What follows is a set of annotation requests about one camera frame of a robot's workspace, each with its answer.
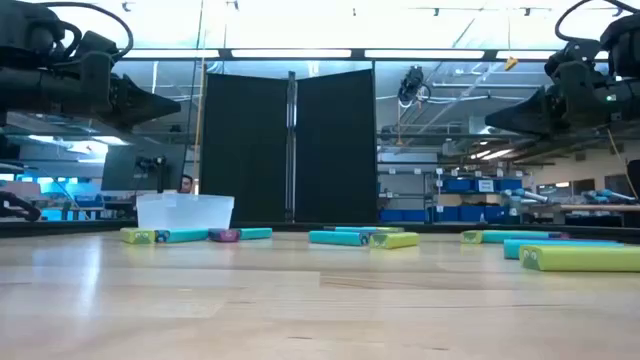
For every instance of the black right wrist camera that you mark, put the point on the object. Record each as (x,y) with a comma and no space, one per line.
(575,52)

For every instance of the purple toy block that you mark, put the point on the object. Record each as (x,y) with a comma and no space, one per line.
(559,234)
(590,240)
(223,235)

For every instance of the yellow hanging tag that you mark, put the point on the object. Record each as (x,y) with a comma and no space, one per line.
(511,63)

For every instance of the wooden workbench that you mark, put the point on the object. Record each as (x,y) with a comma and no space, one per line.
(590,207)

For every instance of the person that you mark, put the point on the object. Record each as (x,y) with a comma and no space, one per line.
(186,184)

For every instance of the blue storage bin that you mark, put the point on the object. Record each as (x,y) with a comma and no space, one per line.
(500,215)
(416,215)
(510,184)
(457,185)
(460,214)
(391,215)

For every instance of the dark computer monitor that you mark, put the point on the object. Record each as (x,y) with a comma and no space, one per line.
(120,167)

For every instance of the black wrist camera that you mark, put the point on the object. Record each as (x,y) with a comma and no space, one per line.
(575,52)
(94,47)

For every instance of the blue bin with white label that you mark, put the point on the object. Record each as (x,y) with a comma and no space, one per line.
(485,186)

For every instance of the black aluminium table frame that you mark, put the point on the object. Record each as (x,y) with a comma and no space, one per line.
(280,226)

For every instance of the black folding partition screen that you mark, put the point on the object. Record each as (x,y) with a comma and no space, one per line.
(245,150)

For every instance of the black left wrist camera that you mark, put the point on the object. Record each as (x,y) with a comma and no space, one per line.
(94,47)

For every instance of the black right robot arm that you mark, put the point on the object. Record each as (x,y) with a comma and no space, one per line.
(625,45)

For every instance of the black office chair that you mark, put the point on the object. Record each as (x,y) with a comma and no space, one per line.
(635,180)

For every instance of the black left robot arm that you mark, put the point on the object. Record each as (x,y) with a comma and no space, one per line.
(30,30)

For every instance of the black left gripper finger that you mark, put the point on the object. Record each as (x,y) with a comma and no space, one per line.
(150,121)
(142,100)

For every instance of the ceiling light strip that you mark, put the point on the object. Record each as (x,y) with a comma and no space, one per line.
(291,53)
(525,54)
(172,53)
(424,53)

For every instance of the clear plastic bin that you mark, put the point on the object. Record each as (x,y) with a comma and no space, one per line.
(185,212)

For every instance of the teal toy block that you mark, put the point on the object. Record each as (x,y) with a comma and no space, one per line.
(256,233)
(352,229)
(560,249)
(336,238)
(185,235)
(515,236)

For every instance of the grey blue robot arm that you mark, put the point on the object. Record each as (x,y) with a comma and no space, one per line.
(525,195)
(607,195)

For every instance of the black ceiling-hung device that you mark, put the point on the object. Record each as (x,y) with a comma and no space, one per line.
(412,82)

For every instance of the metal storage shelf rack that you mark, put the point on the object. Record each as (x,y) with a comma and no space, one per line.
(439,200)

